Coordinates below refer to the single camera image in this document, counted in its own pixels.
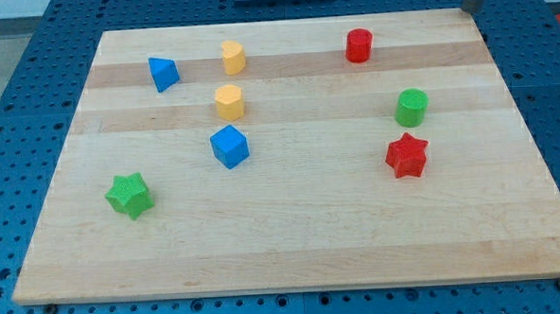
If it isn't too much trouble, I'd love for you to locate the blue cube block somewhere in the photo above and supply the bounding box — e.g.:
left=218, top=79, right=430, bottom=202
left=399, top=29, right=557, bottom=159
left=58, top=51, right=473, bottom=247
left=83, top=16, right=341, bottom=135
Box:
left=210, top=125, right=250, bottom=169

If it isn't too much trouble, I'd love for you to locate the yellow hexagon block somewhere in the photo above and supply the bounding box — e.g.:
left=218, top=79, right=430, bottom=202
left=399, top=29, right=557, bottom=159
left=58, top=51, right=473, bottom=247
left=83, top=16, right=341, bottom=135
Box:
left=215, top=84, right=245, bottom=121

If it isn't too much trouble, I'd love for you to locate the yellow heart block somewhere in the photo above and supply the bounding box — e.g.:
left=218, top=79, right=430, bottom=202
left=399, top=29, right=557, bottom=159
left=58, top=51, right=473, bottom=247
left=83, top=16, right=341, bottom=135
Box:
left=221, top=40, right=247, bottom=75

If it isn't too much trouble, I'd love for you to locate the green star block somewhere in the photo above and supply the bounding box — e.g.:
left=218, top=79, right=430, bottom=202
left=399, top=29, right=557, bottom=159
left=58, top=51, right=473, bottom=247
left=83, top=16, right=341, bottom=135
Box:
left=105, top=173, right=154, bottom=220

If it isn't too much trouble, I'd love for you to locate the blue triangle block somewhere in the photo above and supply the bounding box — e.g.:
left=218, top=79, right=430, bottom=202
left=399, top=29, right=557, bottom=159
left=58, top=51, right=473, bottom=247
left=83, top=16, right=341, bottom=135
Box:
left=148, top=58, right=180, bottom=93

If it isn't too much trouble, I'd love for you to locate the red cylinder block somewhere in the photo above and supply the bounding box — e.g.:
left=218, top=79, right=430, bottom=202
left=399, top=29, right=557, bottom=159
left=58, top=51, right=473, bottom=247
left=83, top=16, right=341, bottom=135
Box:
left=344, top=28, right=374, bottom=63

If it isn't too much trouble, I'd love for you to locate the green cylinder block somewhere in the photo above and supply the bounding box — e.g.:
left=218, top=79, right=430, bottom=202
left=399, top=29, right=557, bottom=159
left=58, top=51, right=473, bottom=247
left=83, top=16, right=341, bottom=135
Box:
left=394, top=88, right=429, bottom=128

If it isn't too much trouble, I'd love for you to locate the red star block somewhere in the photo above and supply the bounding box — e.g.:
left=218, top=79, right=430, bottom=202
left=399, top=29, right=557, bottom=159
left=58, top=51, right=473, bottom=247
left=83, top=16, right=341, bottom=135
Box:
left=385, top=132, right=429, bottom=179

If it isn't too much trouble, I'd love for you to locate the wooden board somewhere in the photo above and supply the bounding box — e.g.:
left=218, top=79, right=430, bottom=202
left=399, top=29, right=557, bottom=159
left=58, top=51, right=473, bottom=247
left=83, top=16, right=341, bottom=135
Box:
left=12, top=9, right=560, bottom=305

